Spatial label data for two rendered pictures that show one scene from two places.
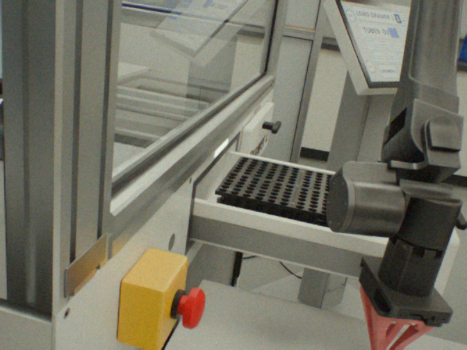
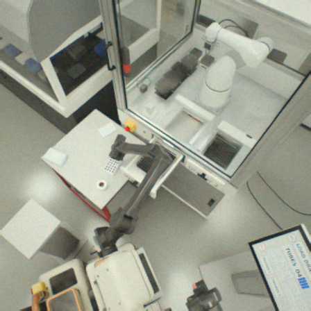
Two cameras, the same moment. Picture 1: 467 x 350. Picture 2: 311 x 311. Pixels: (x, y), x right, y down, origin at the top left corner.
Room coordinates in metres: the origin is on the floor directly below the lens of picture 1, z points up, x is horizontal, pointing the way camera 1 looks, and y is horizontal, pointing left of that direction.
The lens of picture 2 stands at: (1.04, -0.79, 2.42)
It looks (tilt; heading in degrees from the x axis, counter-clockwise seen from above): 62 degrees down; 114
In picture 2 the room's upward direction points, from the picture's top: 4 degrees clockwise
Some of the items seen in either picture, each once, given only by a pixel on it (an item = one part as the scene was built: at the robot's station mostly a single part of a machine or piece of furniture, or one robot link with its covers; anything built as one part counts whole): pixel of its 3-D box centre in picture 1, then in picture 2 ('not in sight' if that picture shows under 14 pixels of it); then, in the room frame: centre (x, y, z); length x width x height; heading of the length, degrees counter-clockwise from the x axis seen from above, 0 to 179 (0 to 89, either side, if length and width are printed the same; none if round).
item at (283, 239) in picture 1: (288, 205); (157, 160); (0.72, -0.09, 0.86); 0.40 x 0.26 x 0.06; 80
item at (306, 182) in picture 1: (294, 204); (156, 161); (0.72, -0.10, 0.87); 0.22 x 0.18 x 0.06; 80
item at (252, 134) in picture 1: (256, 137); (204, 174); (1.05, -0.04, 0.87); 0.29 x 0.02 x 0.11; 170
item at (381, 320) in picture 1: (389, 319); not in sight; (0.47, -0.20, 0.85); 0.07 x 0.07 x 0.09; 7
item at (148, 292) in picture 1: (156, 298); (130, 125); (0.41, 0.06, 0.88); 0.07 x 0.05 x 0.07; 170
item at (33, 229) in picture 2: not in sight; (50, 237); (0.20, -0.87, 0.38); 0.30 x 0.30 x 0.76; 84
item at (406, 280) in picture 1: (409, 267); (116, 153); (0.47, -0.20, 0.92); 0.10 x 0.07 x 0.07; 7
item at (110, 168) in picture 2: not in sight; (112, 165); (0.44, -0.25, 0.78); 0.12 x 0.08 x 0.04; 93
